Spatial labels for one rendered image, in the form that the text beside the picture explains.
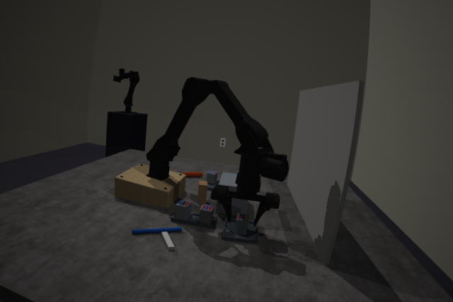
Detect blue rod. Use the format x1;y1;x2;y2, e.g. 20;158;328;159
132;227;182;234

